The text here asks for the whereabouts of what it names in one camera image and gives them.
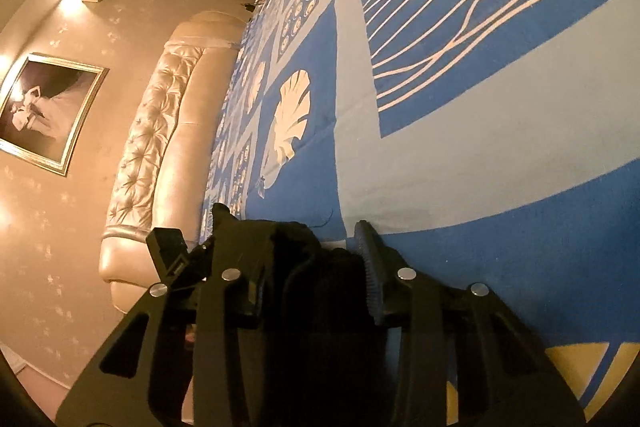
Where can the black pants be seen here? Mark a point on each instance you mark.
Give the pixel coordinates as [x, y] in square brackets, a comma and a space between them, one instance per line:
[325, 307]

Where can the cream tufted bed headboard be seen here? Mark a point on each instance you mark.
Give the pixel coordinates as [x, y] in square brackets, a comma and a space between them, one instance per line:
[190, 157]

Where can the framed wall picture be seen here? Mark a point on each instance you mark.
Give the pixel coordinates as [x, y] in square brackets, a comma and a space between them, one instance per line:
[40, 107]

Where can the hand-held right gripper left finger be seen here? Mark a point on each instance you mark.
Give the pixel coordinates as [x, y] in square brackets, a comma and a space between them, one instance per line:
[220, 332]

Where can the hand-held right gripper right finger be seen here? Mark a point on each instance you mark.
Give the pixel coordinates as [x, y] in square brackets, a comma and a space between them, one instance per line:
[370, 257]

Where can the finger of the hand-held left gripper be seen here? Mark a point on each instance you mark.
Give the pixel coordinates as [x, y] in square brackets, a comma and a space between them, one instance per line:
[222, 227]

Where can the blue printed blanket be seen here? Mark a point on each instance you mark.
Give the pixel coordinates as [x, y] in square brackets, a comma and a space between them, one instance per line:
[450, 157]

